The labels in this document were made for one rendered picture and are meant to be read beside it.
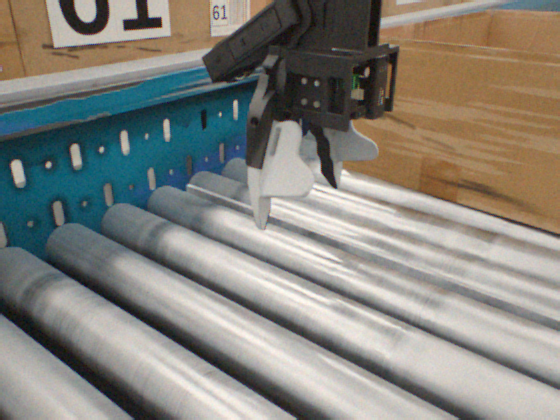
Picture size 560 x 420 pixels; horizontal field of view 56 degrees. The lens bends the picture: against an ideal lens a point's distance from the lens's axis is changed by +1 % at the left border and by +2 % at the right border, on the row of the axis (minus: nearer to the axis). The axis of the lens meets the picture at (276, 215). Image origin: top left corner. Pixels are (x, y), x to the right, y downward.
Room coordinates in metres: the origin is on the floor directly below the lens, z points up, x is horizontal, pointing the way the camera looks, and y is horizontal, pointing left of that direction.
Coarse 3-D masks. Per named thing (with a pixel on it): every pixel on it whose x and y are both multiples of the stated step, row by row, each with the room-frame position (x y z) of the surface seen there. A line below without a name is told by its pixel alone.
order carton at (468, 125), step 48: (432, 48) 0.58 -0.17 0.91; (480, 48) 0.54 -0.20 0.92; (528, 48) 0.89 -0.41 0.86; (432, 96) 0.57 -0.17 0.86; (480, 96) 0.54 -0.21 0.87; (528, 96) 0.51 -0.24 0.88; (384, 144) 0.61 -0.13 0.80; (432, 144) 0.57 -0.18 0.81; (480, 144) 0.53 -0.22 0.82; (528, 144) 0.50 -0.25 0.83; (432, 192) 0.56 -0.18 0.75; (480, 192) 0.53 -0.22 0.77; (528, 192) 0.49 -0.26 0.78
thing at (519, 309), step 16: (192, 192) 0.60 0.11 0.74; (208, 192) 0.58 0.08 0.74; (240, 208) 0.55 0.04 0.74; (288, 224) 0.50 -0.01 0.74; (320, 240) 0.48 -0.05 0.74; (336, 240) 0.46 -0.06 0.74; (368, 256) 0.44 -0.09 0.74; (384, 256) 0.43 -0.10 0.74; (416, 272) 0.41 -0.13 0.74; (432, 272) 0.40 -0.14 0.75; (448, 288) 0.39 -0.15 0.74; (464, 288) 0.38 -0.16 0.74; (480, 288) 0.38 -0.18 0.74; (496, 304) 0.36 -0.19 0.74; (512, 304) 0.36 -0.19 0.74; (544, 320) 0.34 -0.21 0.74
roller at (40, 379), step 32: (0, 320) 0.33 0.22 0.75; (0, 352) 0.29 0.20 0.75; (32, 352) 0.29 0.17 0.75; (0, 384) 0.27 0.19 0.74; (32, 384) 0.26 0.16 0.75; (64, 384) 0.26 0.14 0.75; (0, 416) 0.26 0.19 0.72; (32, 416) 0.24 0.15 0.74; (64, 416) 0.23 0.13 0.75; (96, 416) 0.23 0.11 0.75; (128, 416) 0.24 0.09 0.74
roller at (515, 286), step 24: (216, 192) 0.59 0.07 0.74; (240, 192) 0.58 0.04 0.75; (288, 216) 0.52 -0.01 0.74; (312, 216) 0.51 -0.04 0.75; (336, 216) 0.51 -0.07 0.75; (360, 240) 0.47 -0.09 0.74; (384, 240) 0.46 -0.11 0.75; (408, 240) 0.45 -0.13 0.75; (432, 264) 0.42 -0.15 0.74; (456, 264) 0.41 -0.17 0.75; (480, 264) 0.41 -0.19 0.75; (504, 288) 0.38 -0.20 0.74; (528, 288) 0.37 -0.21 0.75; (552, 288) 0.37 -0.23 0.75; (552, 312) 0.35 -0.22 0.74
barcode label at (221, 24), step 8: (216, 0) 0.77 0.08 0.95; (224, 0) 0.78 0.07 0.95; (232, 0) 0.79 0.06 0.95; (240, 0) 0.81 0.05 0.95; (248, 0) 0.82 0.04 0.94; (216, 8) 0.77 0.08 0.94; (224, 8) 0.78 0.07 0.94; (232, 8) 0.79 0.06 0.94; (240, 8) 0.81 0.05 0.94; (248, 8) 0.82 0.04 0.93; (216, 16) 0.77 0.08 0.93; (224, 16) 0.78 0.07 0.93; (232, 16) 0.79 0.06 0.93; (240, 16) 0.81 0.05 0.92; (248, 16) 0.82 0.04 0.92; (216, 24) 0.77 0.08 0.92; (224, 24) 0.78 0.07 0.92; (232, 24) 0.79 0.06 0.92; (240, 24) 0.81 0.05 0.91; (216, 32) 0.77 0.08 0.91; (224, 32) 0.78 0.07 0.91; (232, 32) 0.79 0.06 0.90
